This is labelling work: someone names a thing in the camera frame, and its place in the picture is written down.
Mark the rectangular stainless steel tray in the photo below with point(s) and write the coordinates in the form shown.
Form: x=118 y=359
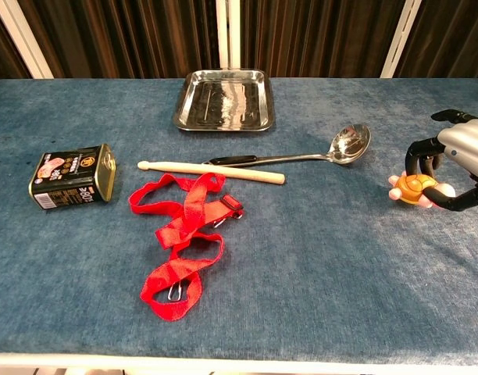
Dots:
x=225 y=99

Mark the orange toy turtle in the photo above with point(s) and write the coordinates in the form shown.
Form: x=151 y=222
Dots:
x=414 y=186

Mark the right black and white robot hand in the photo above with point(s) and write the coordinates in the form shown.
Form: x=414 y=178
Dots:
x=465 y=144

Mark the white frame post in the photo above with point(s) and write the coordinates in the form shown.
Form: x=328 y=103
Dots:
x=22 y=39
x=401 y=39
x=231 y=35

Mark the dark brown pleated curtain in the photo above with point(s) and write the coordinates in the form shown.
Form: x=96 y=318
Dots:
x=125 y=39
x=4 y=51
x=454 y=39
x=321 y=39

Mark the wooden drumstick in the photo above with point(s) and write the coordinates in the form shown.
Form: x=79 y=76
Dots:
x=207 y=169

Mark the black luncheon meat can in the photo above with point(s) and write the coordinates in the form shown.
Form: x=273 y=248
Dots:
x=73 y=176

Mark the blue felt table cover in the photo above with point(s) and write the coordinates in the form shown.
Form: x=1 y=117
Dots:
x=301 y=254

